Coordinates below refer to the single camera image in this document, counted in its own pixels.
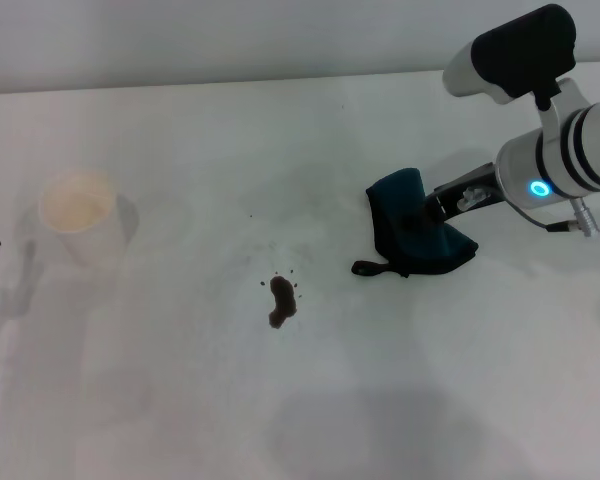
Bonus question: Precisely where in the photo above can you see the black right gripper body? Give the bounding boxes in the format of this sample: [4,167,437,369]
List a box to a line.
[431,160,505,222]

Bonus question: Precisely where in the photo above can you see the blue rag with black trim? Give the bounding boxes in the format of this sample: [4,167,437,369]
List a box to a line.
[350,167,480,279]

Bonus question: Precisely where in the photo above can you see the white paper cup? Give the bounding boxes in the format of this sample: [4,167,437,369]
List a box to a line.
[37,169,140,269]

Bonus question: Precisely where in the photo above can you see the dark brown liquid stain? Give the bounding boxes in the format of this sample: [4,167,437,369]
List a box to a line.
[258,269,302,331]

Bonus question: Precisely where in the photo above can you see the grey cable with metal connector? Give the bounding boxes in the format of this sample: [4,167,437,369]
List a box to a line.
[517,196,600,239]

